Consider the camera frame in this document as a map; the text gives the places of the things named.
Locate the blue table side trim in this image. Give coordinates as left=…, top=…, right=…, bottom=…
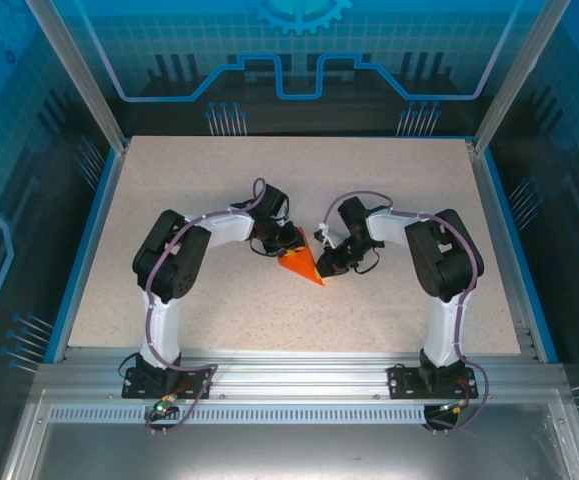
left=43, top=147, right=125, bottom=364
left=481, top=149, right=561, bottom=364

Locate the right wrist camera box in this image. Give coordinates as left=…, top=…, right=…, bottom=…
left=312, top=222, right=336, bottom=250

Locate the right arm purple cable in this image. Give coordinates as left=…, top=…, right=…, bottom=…
left=322, top=190, right=491, bottom=435

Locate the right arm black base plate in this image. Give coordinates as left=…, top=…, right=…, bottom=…
left=387, top=364, right=481, bottom=401

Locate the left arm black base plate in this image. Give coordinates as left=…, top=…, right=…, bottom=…
left=121, top=366, right=214, bottom=401

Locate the left cable connector with light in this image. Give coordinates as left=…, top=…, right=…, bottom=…
left=151, top=393, right=179, bottom=420

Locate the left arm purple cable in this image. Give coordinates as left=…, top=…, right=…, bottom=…
left=141, top=177, right=268, bottom=436

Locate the right cable connector with light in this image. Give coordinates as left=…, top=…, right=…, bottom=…
left=436, top=397, right=471, bottom=417

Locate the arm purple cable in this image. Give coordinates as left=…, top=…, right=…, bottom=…
left=322, top=190, right=491, bottom=435
left=141, top=177, right=268, bottom=436

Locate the sheet metal tray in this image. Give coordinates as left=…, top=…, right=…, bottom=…
left=0, top=389, right=579, bottom=480

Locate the cable connector with light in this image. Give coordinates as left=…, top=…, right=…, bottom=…
left=436, top=397, right=471, bottom=417
left=151, top=393, right=179, bottom=420

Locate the slotted grey cable duct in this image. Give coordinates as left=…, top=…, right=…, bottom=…
left=47, top=405, right=470, bottom=425

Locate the aluminium frame post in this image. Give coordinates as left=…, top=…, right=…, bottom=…
left=470, top=0, right=574, bottom=155
left=24, top=0, right=131, bottom=155

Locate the aluminium mounting rail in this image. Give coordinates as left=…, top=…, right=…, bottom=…
left=36, top=348, right=568, bottom=401

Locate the orange paper sheet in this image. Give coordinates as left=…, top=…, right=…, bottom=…
left=276, top=225, right=326, bottom=288

